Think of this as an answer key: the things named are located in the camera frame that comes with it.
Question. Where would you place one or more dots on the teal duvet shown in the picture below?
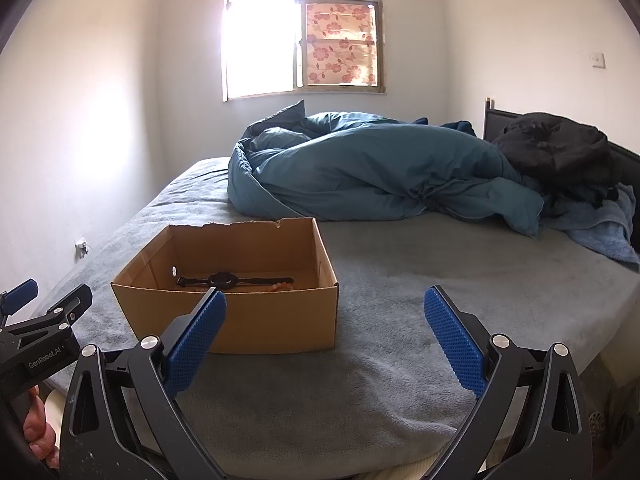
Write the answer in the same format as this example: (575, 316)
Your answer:
(375, 180)

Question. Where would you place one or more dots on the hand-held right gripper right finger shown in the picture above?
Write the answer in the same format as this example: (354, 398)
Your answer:
(457, 345)

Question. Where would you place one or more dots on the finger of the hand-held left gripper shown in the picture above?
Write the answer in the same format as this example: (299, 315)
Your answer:
(75, 302)
(20, 294)

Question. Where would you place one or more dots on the round floor drain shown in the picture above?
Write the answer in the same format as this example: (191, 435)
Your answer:
(597, 417)

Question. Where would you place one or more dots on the blue towel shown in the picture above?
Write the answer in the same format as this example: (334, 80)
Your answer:
(600, 230)

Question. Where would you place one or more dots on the dark bed headboard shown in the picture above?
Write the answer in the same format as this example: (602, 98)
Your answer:
(495, 120)

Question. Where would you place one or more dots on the black jacket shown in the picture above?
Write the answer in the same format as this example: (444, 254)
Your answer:
(560, 150)

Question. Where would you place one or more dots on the floral window film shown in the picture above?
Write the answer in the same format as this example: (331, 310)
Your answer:
(340, 45)

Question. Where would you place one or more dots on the white wall switch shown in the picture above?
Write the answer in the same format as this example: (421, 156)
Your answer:
(598, 60)

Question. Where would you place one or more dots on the brown cardboard box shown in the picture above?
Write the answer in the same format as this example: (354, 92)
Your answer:
(275, 320)

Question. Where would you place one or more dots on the window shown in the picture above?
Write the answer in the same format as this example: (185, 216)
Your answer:
(260, 45)

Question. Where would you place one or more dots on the black wristwatch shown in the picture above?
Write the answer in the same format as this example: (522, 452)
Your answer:
(222, 280)

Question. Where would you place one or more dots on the white wall socket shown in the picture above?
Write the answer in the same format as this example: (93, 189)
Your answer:
(81, 247)

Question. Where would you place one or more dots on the person's left hand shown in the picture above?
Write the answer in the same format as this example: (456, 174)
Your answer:
(42, 435)

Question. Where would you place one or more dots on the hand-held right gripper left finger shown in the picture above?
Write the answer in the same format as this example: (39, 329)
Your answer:
(195, 345)

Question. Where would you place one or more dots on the dark blue pillow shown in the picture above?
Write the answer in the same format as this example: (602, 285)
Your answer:
(280, 120)

